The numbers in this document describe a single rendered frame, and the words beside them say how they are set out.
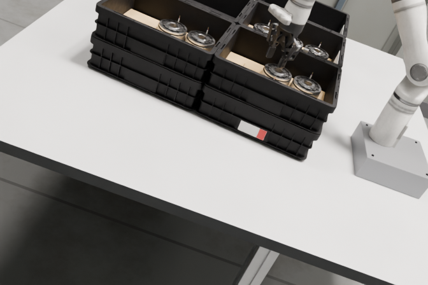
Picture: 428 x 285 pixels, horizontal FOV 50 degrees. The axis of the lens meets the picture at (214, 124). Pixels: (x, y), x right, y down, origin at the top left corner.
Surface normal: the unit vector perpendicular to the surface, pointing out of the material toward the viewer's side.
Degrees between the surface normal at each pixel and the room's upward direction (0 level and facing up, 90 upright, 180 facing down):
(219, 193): 0
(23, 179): 0
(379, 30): 90
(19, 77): 0
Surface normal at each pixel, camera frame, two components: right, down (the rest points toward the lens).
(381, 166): -0.18, 0.54
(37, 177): 0.29, -0.76
